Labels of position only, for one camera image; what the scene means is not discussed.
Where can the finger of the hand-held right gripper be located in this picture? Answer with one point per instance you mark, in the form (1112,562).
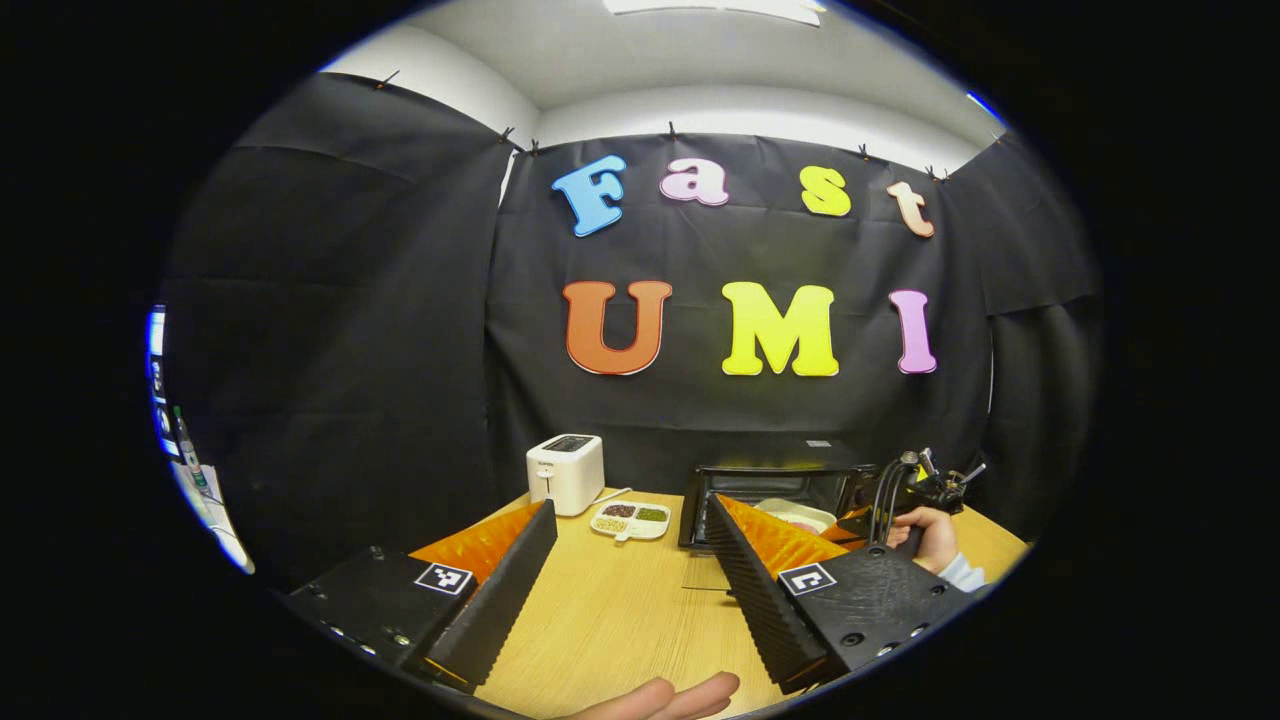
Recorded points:
(852,525)

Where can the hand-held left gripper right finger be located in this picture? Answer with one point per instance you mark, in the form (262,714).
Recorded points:
(755,590)

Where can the white square plate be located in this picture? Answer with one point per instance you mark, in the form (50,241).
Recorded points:
(790,510)

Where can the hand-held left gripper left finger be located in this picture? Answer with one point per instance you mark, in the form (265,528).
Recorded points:
(505,590)

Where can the black electric oven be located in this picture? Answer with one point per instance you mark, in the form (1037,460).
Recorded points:
(695,510)

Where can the large ceiling light panel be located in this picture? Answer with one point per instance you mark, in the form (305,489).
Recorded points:
(720,8)

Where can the white divided snack dish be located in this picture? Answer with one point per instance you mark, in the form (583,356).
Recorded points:
(630,527)

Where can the slim dark bottle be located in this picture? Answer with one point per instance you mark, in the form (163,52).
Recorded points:
(188,450)

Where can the black backdrop cloth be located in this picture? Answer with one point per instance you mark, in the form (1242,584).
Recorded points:
(400,350)

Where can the white toaster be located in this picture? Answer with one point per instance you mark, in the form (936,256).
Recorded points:
(565,480)

